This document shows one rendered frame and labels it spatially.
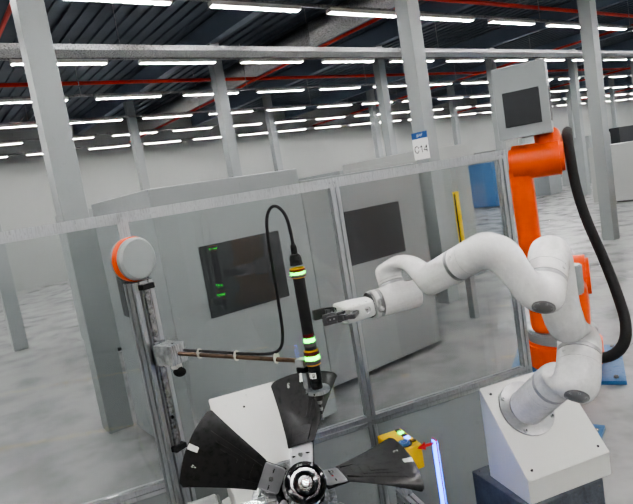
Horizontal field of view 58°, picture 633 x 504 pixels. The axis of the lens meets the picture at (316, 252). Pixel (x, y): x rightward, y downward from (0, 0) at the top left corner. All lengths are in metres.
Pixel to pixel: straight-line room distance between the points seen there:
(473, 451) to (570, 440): 0.87
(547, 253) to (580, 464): 0.87
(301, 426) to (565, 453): 0.88
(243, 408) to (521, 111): 3.98
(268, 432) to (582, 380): 1.00
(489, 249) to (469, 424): 1.55
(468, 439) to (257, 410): 1.20
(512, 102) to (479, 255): 3.98
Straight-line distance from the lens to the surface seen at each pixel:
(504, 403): 2.08
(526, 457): 2.05
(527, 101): 5.36
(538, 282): 1.43
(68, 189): 5.77
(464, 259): 1.48
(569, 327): 1.63
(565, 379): 1.74
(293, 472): 1.71
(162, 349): 2.05
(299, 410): 1.82
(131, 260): 2.06
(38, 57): 5.96
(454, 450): 2.87
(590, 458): 2.16
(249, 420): 2.04
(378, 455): 1.87
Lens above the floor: 2.03
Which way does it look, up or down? 7 degrees down
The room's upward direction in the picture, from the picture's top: 9 degrees counter-clockwise
